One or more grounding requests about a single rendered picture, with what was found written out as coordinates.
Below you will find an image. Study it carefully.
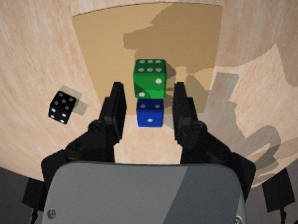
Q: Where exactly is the blue die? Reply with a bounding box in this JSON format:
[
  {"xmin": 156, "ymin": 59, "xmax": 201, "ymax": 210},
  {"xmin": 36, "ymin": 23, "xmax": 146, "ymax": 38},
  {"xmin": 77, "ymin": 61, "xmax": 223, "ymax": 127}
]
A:
[{"xmin": 136, "ymin": 99, "xmax": 164, "ymax": 127}]

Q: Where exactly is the green die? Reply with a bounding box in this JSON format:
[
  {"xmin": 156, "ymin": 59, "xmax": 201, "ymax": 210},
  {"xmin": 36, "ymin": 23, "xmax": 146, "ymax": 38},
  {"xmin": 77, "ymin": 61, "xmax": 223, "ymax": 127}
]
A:
[{"xmin": 133, "ymin": 59, "xmax": 167, "ymax": 99}]

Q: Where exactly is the tan flat mat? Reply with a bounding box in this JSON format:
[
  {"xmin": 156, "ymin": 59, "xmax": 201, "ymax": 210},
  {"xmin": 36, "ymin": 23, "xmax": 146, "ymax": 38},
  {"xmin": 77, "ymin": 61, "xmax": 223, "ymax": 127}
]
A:
[{"xmin": 71, "ymin": 2, "xmax": 223, "ymax": 115}]

